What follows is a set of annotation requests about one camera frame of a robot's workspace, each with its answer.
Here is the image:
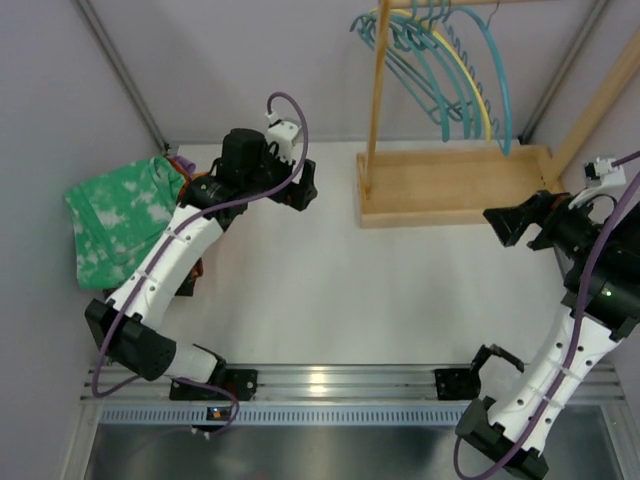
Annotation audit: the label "blue hanger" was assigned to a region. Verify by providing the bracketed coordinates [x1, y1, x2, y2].
[442, 4, 514, 156]

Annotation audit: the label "purple trousers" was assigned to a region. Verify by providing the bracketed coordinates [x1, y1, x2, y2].
[168, 155, 196, 176]

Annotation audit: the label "orange camouflage trousers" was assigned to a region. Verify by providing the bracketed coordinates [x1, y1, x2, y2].
[176, 176, 204, 297]

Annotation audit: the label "green trousers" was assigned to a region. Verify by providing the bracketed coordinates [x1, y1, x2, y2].
[64, 156, 187, 290]

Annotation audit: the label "yellow hanger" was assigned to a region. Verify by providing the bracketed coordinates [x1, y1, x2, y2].
[404, 9, 495, 142]

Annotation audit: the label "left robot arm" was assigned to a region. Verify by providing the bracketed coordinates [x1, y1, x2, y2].
[85, 120, 317, 386]

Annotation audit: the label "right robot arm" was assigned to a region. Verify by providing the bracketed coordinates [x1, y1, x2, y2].
[455, 190, 639, 479]

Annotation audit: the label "empty teal hanger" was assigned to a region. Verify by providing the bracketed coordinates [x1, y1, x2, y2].
[390, 6, 451, 141]
[349, 0, 437, 126]

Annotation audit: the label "wooden clothes rack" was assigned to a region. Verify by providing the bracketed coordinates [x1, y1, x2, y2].
[357, 1, 639, 228]

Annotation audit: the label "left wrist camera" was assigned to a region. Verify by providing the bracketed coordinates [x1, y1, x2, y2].
[265, 112, 301, 165]

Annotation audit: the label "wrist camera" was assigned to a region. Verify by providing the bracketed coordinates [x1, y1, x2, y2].
[265, 112, 301, 165]
[569, 157, 626, 209]

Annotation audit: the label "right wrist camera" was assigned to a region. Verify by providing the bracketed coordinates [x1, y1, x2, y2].
[569, 157, 626, 209]

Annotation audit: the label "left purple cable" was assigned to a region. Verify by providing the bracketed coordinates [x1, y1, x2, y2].
[92, 92, 310, 435]

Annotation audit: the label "purple cable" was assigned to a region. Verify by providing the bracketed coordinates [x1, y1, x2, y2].
[453, 152, 640, 480]
[92, 92, 310, 435]

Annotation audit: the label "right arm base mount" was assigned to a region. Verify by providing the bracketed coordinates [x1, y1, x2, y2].
[434, 367, 481, 401]

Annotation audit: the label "aluminium mounting rail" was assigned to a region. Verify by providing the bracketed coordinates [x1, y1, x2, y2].
[98, 363, 625, 405]

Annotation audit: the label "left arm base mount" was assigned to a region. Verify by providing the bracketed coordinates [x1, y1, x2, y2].
[169, 368, 258, 401]

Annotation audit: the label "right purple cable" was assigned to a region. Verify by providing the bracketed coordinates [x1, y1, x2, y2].
[453, 152, 640, 480]

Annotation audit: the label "aluminium corner frame post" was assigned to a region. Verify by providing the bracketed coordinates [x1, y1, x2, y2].
[71, 0, 170, 153]

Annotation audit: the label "grey slotted cable duct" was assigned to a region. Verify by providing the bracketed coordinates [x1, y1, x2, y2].
[100, 404, 466, 427]

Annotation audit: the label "right aluminium frame post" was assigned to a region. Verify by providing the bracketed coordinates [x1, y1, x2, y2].
[518, 0, 611, 145]

